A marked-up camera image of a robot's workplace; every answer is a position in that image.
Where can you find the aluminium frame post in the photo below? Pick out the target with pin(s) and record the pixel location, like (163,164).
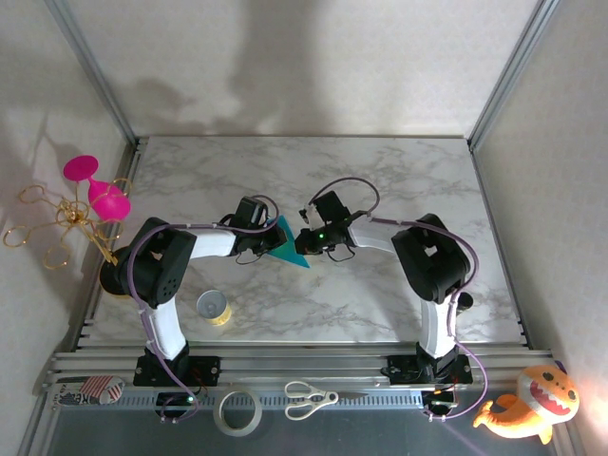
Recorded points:
(94,71)
(510,71)

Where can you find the clear tape roll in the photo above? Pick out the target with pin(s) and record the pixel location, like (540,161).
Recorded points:
(237,432)

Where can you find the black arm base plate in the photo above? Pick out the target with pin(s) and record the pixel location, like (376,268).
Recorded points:
(401,370)
(209,370)

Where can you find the yellow label tin can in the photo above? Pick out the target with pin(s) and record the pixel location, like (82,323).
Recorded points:
(211,306)

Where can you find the flag patterned pouch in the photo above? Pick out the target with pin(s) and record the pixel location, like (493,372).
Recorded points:
(95,387)

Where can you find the aluminium rail base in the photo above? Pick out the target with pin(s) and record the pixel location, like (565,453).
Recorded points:
(309,361)

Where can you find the black controller board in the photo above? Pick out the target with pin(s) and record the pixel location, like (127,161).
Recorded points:
(173,401)
(439,404)

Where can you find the pink plastic wine glass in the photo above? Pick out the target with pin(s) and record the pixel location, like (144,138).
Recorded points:
(109,204)

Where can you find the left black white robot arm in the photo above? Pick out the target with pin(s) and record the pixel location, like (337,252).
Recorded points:
(161,271)

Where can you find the orange shark plush toy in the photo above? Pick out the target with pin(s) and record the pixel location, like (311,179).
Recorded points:
(522,413)

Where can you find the teal cloth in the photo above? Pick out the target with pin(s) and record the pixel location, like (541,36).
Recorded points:
(287,247)

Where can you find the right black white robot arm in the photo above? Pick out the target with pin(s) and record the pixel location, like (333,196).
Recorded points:
(437,275)

